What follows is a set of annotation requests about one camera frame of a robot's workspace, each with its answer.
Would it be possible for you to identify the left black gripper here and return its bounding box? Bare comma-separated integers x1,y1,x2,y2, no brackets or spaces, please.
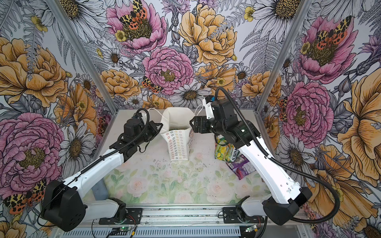
135,120,163,145

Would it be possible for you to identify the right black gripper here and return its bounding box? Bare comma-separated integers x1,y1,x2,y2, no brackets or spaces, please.
190,115,226,135

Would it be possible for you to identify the white printed paper bag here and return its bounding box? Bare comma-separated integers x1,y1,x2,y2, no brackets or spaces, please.
146,105,203,162

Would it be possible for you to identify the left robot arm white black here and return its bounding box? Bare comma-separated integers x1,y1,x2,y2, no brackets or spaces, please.
39,109,163,232

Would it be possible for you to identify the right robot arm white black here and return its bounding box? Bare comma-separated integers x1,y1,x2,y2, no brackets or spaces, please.
190,96,312,225

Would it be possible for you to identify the yellow green Fox's candy bag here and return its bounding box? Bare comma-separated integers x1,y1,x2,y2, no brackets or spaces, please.
214,135,240,163

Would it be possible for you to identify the purple snack packet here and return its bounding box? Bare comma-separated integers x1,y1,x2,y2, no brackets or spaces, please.
226,154,256,180

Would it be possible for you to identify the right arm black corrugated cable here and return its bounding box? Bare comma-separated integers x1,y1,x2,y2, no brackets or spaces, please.
214,87,340,224

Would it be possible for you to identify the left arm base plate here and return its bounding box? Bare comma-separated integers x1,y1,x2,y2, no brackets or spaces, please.
99,207,143,225

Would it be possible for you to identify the aluminium frame rail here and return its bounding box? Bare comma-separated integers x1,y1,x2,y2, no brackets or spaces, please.
53,203,307,228

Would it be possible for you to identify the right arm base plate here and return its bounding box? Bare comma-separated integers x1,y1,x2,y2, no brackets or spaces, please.
222,207,265,224

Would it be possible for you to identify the white vented cable duct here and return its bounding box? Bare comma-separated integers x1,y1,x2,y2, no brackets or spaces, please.
56,226,241,238

